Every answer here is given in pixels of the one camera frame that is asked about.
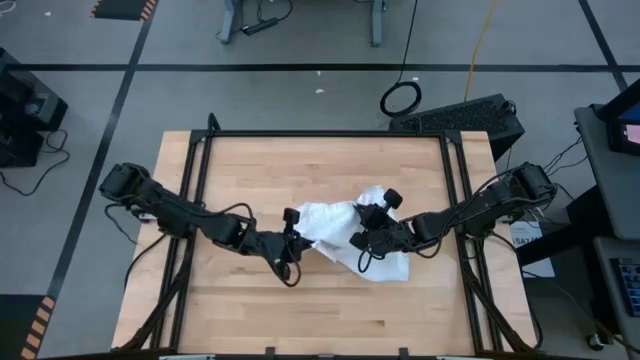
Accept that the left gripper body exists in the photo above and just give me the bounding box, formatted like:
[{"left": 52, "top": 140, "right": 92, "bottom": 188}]
[{"left": 249, "top": 208, "right": 314, "bottom": 279}]

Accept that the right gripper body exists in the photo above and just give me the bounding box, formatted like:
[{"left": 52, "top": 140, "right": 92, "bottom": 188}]
[{"left": 348, "top": 188, "right": 416, "bottom": 254}]

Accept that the white plaid towel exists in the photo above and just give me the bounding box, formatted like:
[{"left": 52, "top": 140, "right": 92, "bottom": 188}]
[{"left": 293, "top": 185, "right": 411, "bottom": 284}]

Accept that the black mesh computer tower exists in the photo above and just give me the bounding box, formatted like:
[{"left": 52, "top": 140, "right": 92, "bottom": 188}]
[{"left": 388, "top": 93, "right": 526, "bottom": 162}]

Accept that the white paper sheet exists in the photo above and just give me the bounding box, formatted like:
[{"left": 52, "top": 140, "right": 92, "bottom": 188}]
[{"left": 508, "top": 221, "right": 557, "bottom": 279}]

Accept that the black desk base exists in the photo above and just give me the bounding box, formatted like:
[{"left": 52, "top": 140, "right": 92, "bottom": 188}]
[{"left": 514, "top": 184, "right": 619, "bottom": 266}]

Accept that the grey desk leg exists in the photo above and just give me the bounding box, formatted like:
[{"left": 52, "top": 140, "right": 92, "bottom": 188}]
[
  {"left": 215, "top": 0, "right": 242, "bottom": 45},
  {"left": 368, "top": 0, "right": 387, "bottom": 48}
]

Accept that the black power strip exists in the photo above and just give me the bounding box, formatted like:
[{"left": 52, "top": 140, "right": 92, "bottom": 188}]
[{"left": 241, "top": 17, "right": 279, "bottom": 37}]

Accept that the grey desk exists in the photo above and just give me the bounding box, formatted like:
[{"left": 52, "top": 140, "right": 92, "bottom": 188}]
[
  {"left": 592, "top": 235, "right": 640, "bottom": 360},
  {"left": 573, "top": 103, "right": 640, "bottom": 242}
]

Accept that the black keypad with blue keys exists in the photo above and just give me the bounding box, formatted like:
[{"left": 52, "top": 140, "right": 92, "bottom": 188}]
[{"left": 610, "top": 256, "right": 640, "bottom": 319}]

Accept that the black monitor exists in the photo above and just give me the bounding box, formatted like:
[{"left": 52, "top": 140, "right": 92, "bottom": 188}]
[{"left": 597, "top": 79, "right": 640, "bottom": 157}]

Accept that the black mat with orange stripes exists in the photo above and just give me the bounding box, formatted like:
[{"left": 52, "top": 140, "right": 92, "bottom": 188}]
[
  {"left": 0, "top": 293, "right": 57, "bottom": 360},
  {"left": 89, "top": 0, "right": 160, "bottom": 22}
]

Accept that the black equipment stack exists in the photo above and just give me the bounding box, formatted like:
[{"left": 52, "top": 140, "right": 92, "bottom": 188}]
[{"left": 0, "top": 47, "right": 70, "bottom": 169}]

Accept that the black aluminium table frame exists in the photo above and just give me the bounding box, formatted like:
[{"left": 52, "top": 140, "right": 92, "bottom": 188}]
[{"left": 117, "top": 112, "right": 544, "bottom": 359}]

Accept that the black coiled hanging cable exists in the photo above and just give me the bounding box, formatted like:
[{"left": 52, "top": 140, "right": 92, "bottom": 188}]
[{"left": 378, "top": 0, "right": 424, "bottom": 119}]

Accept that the yellow cable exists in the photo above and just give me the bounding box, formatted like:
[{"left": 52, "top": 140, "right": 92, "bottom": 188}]
[{"left": 463, "top": 0, "right": 499, "bottom": 103}]

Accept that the black floor cable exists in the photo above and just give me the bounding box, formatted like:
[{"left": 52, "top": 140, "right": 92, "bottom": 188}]
[{"left": 0, "top": 128, "right": 71, "bottom": 198}]

